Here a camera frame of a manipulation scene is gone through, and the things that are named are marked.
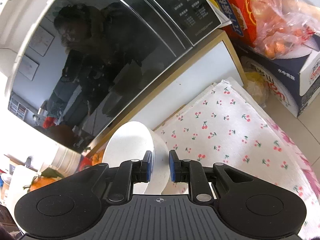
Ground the large orange with leaves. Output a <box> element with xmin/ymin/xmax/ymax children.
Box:
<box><xmin>23</xmin><ymin>167</ymin><xmax>64</xmax><ymax>192</ymax></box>

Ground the navy white water carton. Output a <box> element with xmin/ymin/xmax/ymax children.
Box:
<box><xmin>234</xmin><ymin>35</ymin><xmax>319</xmax><ymax>118</ymax></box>

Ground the large orange by microwave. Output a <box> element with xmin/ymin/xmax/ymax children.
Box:
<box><xmin>91</xmin><ymin>150</ymin><xmax>104</xmax><ymax>166</ymax></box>

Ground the cherry print tablecloth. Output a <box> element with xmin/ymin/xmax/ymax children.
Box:
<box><xmin>156</xmin><ymin>79</ymin><xmax>319</xmax><ymax>239</ymax></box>

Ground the red gift box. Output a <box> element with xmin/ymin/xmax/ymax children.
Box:
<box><xmin>215</xmin><ymin>0</ymin><xmax>257</xmax><ymax>47</ymax></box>

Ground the plastic bag of fruit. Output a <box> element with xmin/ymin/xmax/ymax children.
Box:
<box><xmin>251</xmin><ymin>0</ymin><xmax>319</xmax><ymax>59</ymax></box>

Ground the red instant noodle cup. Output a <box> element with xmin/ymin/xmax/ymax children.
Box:
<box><xmin>78</xmin><ymin>155</ymin><xmax>92</xmax><ymax>171</ymax></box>

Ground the black microwave oven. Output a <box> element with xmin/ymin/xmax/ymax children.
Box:
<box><xmin>1</xmin><ymin>0</ymin><xmax>221</xmax><ymax>153</ymax></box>

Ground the small white bowl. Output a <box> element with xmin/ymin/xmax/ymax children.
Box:
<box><xmin>102</xmin><ymin>121</ymin><xmax>170</xmax><ymax>194</ymax></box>

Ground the stack of white paper cups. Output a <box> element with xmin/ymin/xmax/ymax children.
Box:
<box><xmin>49</xmin><ymin>146</ymin><xmax>82</xmax><ymax>177</ymax></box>

